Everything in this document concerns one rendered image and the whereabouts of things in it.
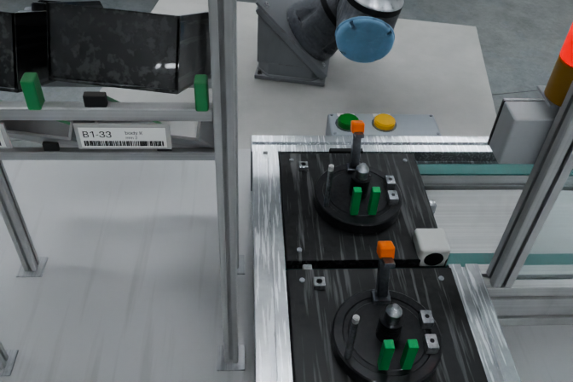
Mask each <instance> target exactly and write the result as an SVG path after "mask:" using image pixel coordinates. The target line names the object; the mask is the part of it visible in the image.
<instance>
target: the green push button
mask: <svg viewBox="0 0 573 382"><path fill-rule="evenodd" d="M351 120H359V118H358V117H357V116H355V115H354V114H351V113H344V114H341V115H340V116H339V118H338V125H339V127H341V128H343V129H345V130H350V122H351Z"/></svg>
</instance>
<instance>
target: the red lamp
mask: <svg viewBox="0 0 573 382"><path fill-rule="evenodd" d="M560 57H561V59H562V60H563V61H564V62H565V63H566V64H568V65H569V66H571V67H573V22H572V25H571V27H570V30H569V32H568V35H567V37H566V39H565V41H564V45H563V47H562V49H561V51H560Z"/></svg>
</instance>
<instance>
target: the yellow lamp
mask: <svg viewBox="0 0 573 382"><path fill-rule="evenodd" d="M572 81H573V67H571V66H569V65H568V64H566V63H565V62H564V61H563V60H562V59H561V57H560V55H559V57H558V59H557V61H556V63H555V66H554V68H553V71H552V73H551V76H550V78H549V80H548V82H547V86H546V88H545V90H544V93H545V96H546V98H547V99H548V100H549V101H550V102H552V103H553V104H555V105H557V106H559V107H561V106H562V104H563V101H564V99H565V97H566V94H567V92H568V90H569V88H570V85H571V83H572Z"/></svg>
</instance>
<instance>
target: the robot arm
mask: <svg viewBox="0 0 573 382"><path fill-rule="evenodd" d="M403 4H404V0H301V1H298V2H296V3H295V4H294V5H292V6H291V7H290V8H289V9H288V10H287V13H286V14H287V20H288V23H289V26H290V28H291V30H292V33H293V35H294V36H295V38H296V39H297V40H298V42H299V43H300V45H301V46H302V47H303V48H304V49H305V51H306V52H307V53H309V54H310V55H311V56H312V57H314V58H315V59H317V60H318V61H326V60H327V59H329V58H330V57H332V56H333V55H334V54H335V52H336V51H337V50H338V49H339V51H340V52H341V54H342V55H343V56H345V57H346V58H348V59H349V60H351V61H355V62H361V63H369V62H374V61H376V60H380V59H382V58H383V57H385V56H386V55H387V54H388V53H389V52H390V51H391V49H392V46H393V43H394V41H395V33H394V28H395V25H396V22H397V19H398V17H399V14H400V13H401V10H402V6H403Z"/></svg>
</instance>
